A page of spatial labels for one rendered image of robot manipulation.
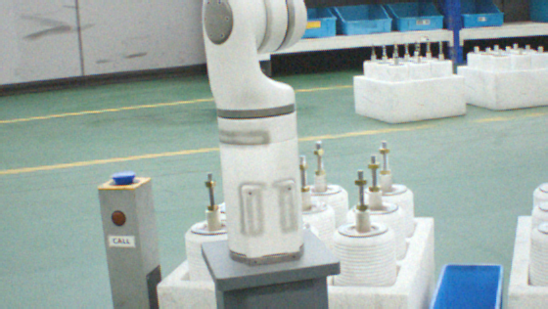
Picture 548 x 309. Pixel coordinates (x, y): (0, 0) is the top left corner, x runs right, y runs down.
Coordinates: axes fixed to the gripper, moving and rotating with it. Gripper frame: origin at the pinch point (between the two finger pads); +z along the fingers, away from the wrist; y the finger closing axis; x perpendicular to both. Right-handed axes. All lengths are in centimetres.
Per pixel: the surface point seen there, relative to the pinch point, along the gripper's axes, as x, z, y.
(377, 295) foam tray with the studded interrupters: -40.8, 17.5, -3.4
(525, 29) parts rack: 317, 10, 410
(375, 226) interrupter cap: -33.4, 9.8, 1.9
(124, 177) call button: -3.1, 2.5, -26.3
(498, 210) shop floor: 23, 35, 84
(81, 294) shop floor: 36, 35, -27
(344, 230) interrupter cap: -32.1, 9.7, -2.7
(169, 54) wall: 469, 15, 174
